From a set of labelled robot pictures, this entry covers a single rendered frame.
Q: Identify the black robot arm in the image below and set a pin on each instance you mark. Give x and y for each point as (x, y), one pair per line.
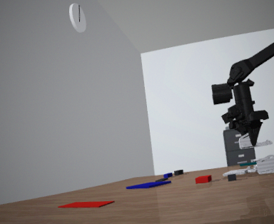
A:
(222, 93)

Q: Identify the red rectangular block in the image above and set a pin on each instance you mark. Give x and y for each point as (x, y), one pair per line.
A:
(203, 179)

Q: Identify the red flat plate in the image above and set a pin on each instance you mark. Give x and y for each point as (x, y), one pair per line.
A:
(86, 204)

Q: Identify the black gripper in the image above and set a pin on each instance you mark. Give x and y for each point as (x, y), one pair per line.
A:
(250, 123)

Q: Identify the blue flat plate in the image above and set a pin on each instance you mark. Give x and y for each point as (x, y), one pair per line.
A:
(148, 185)

